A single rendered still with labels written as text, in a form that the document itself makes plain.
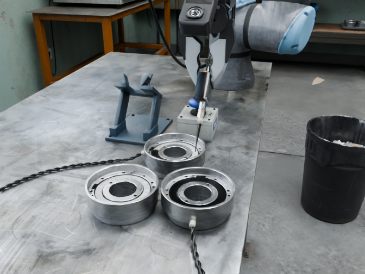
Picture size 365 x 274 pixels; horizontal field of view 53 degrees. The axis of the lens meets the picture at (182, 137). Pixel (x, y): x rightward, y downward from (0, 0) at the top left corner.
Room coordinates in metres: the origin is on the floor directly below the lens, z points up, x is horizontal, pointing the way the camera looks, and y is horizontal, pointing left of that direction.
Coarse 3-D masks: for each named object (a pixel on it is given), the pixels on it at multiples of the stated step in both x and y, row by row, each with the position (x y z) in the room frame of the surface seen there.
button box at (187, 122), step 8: (184, 112) 0.69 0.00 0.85; (192, 112) 0.68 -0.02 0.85; (208, 112) 0.69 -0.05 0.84; (216, 112) 0.69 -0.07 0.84; (184, 120) 0.66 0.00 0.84; (192, 120) 0.65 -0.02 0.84; (208, 120) 0.65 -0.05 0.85; (216, 120) 0.69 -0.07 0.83; (184, 128) 0.66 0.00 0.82; (192, 128) 0.65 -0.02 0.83; (200, 128) 0.65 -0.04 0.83; (208, 128) 0.64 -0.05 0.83; (216, 128) 0.70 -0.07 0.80; (200, 136) 0.65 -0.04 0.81; (208, 136) 0.64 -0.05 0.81
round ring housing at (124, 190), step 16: (96, 176) 0.46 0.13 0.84; (112, 176) 0.48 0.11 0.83; (144, 176) 0.48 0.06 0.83; (112, 192) 0.45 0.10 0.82; (128, 192) 0.46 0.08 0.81; (96, 208) 0.40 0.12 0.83; (112, 208) 0.39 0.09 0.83; (128, 208) 0.39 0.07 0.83; (144, 208) 0.40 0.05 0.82; (112, 224) 0.40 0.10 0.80; (128, 224) 0.40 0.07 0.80
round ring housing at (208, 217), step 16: (176, 176) 0.47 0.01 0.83; (208, 176) 0.47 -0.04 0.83; (224, 176) 0.46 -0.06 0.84; (192, 192) 0.45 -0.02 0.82; (208, 192) 0.44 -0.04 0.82; (176, 208) 0.39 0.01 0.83; (192, 208) 0.38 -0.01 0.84; (208, 208) 0.38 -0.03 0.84; (224, 208) 0.39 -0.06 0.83; (176, 224) 0.40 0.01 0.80; (208, 224) 0.39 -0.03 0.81
